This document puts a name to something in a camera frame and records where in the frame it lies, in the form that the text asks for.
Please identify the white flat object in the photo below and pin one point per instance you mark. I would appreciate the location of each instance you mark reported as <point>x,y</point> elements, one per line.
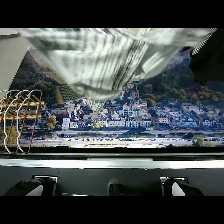
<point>8,32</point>

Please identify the yellow clothes hanger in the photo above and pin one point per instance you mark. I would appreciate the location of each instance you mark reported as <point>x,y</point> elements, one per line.
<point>20,117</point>
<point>20,104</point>

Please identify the black garment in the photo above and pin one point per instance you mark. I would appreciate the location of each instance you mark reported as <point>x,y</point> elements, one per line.
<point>208,63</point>

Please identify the striped garment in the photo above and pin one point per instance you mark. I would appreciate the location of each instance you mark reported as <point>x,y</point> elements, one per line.
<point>202,42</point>

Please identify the black white striped shirt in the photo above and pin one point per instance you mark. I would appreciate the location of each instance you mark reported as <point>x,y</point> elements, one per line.
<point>100,56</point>

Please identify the silver frame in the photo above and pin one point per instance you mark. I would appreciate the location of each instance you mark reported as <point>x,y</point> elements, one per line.
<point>110,163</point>

